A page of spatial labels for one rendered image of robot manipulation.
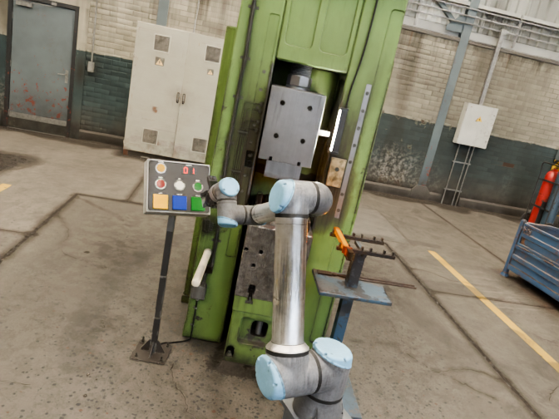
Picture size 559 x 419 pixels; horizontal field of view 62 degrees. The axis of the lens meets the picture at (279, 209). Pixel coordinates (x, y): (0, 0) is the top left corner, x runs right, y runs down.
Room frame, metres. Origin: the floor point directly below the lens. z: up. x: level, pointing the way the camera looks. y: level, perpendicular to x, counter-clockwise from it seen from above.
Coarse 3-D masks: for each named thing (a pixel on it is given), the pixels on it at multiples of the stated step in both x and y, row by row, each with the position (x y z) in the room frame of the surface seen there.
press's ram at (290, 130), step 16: (272, 96) 2.57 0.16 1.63; (288, 96) 2.57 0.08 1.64; (304, 96) 2.58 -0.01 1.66; (320, 96) 2.58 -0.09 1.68; (272, 112) 2.57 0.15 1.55; (288, 112) 2.58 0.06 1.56; (304, 112) 2.58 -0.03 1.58; (320, 112) 2.59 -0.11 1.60; (272, 128) 2.57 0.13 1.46; (288, 128) 2.58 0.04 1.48; (304, 128) 2.58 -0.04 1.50; (272, 144) 2.57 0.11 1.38; (288, 144) 2.58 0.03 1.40; (304, 144) 2.58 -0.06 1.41; (288, 160) 2.58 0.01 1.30; (304, 160) 2.58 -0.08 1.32
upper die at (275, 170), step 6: (270, 156) 2.70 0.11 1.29; (270, 162) 2.57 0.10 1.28; (276, 162) 2.58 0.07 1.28; (270, 168) 2.57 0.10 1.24; (276, 168) 2.58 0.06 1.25; (282, 168) 2.58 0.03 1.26; (288, 168) 2.58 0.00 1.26; (294, 168) 2.58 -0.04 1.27; (300, 168) 2.58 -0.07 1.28; (264, 174) 2.57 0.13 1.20; (270, 174) 2.57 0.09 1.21; (276, 174) 2.58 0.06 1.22; (282, 174) 2.58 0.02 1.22; (288, 174) 2.58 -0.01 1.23; (294, 174) 2.58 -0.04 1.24
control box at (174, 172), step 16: (160, 160) 2.40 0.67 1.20; (144, 176) 2.39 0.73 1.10; (160, 176) 2.36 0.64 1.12; (176, 176) 2.40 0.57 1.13; (192, 176) 2.45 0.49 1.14; (144, 192) 2.34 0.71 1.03; (160, 192) 2.32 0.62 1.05; (176, 192) 2.37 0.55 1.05; (192, 192) 2.41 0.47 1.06; (144, 208) 2.30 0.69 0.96; (208, 208) 2.42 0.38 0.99
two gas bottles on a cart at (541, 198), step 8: (552, 176) 8.36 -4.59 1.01; (536, 184) 8.59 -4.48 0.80; (544, 184) 8.43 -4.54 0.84; (552, 184) 8.34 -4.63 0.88; (544, 192) 8.38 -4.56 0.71; (552, 192) 8.19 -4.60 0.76; (536, 200) 8.49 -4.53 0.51; (544, 200) 8.35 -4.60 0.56; (552, 200) 8.15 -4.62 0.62; (528, 208) 8.59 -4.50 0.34; (536, 208) 8.42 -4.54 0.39; (544, 208) 8.32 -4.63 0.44; (552, 208) 8.12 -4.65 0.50; (528, 216) 8.64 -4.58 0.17; (536, 216) 8.38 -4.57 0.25; (544, 216) 8.18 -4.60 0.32; (552, 216) 8.11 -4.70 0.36; (552, 224) 8.03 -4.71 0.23
